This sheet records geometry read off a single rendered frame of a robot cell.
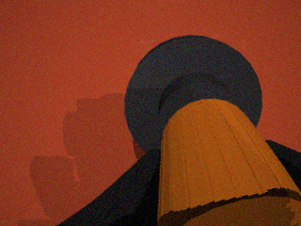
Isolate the orange knob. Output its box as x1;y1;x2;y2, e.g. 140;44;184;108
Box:
157;98;301;226

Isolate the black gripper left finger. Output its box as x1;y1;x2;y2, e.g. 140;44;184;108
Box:
56;150;162;226

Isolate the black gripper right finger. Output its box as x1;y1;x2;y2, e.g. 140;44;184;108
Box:
264;140;301;192

